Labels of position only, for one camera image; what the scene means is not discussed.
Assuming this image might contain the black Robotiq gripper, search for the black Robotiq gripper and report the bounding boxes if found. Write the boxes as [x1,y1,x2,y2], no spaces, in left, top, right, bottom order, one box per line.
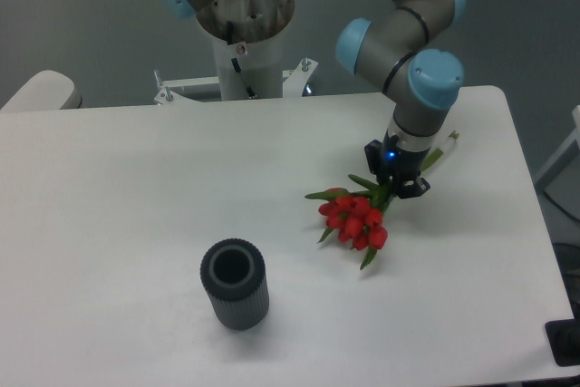
[364,131,430,199]

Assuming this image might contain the red tulip bouquet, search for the red tulip bouquet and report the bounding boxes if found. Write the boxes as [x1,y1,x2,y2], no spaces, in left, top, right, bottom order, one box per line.
[304,131,462,271]

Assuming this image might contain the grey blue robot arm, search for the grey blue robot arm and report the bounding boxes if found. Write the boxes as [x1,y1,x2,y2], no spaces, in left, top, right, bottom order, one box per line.
[161,0,466,198]

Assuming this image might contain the white furniture at right edge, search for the white furniture at right edge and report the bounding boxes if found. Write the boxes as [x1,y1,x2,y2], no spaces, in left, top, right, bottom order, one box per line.
[533,106,579,223]

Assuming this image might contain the dark grey ribbed vase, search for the dark grey ribbed vase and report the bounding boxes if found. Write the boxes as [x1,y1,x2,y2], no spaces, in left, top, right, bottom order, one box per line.
[199,238,269,331]

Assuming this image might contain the black box at table edge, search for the black box at table edge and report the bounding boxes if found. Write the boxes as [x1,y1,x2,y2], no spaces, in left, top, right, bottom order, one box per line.
[545,319,579,367]

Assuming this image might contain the beige chair back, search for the beige chair back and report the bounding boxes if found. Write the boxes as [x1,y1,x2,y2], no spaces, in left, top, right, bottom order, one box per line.
[1,70,82,113]

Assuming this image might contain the white pedestal base frame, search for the white pedestal base frame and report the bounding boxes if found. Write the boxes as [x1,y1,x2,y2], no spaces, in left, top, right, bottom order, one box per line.
[154,57,319,105]

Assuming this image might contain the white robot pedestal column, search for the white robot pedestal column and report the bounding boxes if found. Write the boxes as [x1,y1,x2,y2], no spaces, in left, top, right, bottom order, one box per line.
[196,0,295,84]

